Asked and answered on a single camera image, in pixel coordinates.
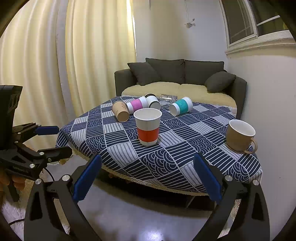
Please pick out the white framed window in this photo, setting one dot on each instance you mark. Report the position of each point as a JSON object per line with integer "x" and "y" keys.
{"x": 257, "y": 24}

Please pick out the blue patterned tablecloth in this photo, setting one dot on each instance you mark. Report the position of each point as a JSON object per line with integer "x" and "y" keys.
{"x": 167, "y": 165}

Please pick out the left hand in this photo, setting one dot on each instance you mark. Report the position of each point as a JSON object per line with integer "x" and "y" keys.
{"x": 12, "y": 174}

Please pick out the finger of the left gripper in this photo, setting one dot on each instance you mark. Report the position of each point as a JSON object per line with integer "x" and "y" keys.
{"x": 50, "y": 155}
{"x": 32, "y": 129}

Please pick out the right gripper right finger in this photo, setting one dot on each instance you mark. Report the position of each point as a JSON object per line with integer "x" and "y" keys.
{"x": 251, "y": 221}

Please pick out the pink banded paper cup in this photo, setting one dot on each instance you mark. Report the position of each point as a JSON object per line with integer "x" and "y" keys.
{"x": 137, "y": 104}

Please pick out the right dark throw pillow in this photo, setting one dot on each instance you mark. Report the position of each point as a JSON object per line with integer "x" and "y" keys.
{"x": 219, "y": 81}

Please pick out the left dark throw pillow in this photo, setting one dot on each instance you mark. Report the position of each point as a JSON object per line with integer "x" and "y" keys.
{"x": 144, "y": 73}

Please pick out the black banded paper cup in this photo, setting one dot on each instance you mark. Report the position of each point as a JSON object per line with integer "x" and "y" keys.
{"x": 152, "y": 101}

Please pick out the brown ceramic mug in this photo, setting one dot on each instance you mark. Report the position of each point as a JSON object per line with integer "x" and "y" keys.
{"x": 240, "y": 137}

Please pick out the brown kraft paper cup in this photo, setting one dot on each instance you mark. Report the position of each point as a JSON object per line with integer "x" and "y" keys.
{"x": 120, "y": 111}

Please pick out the dark throw pillow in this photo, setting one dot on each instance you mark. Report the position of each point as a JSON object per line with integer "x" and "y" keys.
{"x": 144, "y": 73}
{"x": 219, "y": 81}

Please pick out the cream fleece sofa cover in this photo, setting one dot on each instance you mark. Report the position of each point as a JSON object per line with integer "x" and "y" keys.
{"x": 197, "y": 93}

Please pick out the cream curtain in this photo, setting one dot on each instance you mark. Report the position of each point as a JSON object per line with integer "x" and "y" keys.
{"x": 64, "y": 55}

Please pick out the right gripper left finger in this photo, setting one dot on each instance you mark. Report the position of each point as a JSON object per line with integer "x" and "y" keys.
{"x": 42, "y": 221}

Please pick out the teal banded paper cup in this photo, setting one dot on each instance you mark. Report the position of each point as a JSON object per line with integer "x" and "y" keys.
{"x": 181, "y": 106}

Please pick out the dark grey sofa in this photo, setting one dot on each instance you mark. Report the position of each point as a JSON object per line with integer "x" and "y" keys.
{"x": 182, "y": 71}

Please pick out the hanging bird ornament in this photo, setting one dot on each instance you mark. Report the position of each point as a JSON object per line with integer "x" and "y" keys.
{"x": 190, "y": 22}

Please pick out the red banded paper cup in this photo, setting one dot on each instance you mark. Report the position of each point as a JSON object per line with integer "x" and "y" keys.
{"x": 148, "y": 121}

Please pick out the clear glass cup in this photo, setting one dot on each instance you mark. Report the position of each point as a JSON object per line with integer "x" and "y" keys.
{"x": 166, "y": 99}

